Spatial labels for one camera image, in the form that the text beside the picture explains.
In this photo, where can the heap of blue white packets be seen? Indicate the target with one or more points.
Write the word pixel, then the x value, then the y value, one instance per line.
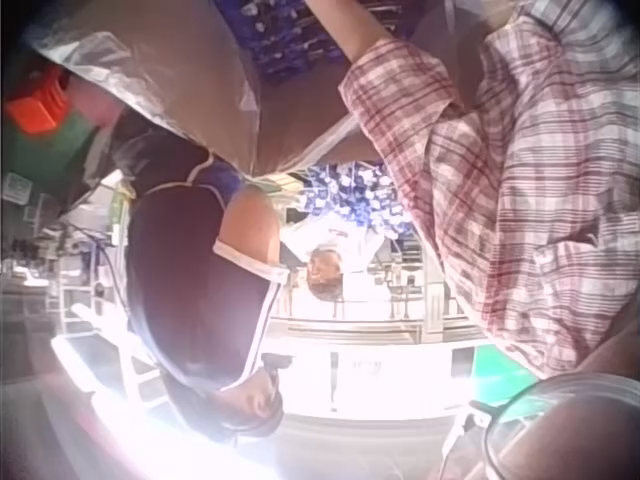
pixel 352 196

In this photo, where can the white workbench with tools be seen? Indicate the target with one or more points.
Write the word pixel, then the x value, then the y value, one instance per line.
pixel 410 295

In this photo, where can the plastic-wrapped cardboard box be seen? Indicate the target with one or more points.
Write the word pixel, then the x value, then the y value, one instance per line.
pixel 175 65

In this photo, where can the cluttered equipment rack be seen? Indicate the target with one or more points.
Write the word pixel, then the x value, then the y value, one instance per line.
pixel 55 250

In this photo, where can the green plastic crate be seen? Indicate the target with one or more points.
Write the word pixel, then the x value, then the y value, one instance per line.
pixel 47 150

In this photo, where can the orange plastic crate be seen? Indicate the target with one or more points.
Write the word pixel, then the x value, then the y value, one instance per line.
pixel 39 107

